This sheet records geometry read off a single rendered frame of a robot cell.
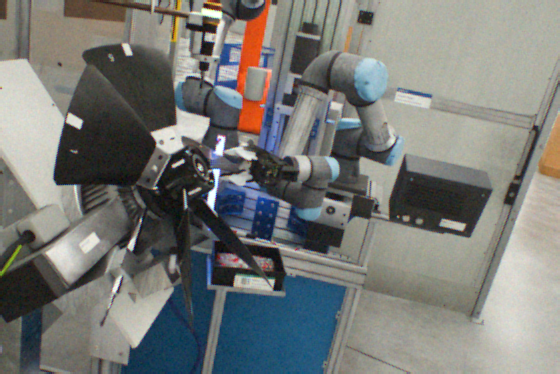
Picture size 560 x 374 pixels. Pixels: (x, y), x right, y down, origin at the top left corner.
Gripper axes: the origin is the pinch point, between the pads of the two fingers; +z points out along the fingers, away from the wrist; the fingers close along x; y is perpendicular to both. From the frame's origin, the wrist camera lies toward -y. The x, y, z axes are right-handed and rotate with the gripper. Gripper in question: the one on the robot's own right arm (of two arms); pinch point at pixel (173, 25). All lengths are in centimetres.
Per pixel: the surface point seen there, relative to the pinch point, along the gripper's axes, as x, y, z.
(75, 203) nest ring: -7, -72, 36
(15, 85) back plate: 15, -61, 16
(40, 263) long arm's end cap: -16, -100, 35
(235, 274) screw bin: -40, -39, 62
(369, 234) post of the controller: -78, -16, 50
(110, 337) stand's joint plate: -17, -69, 70
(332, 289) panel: -71, -15, 73
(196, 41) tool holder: -23, -54, -1
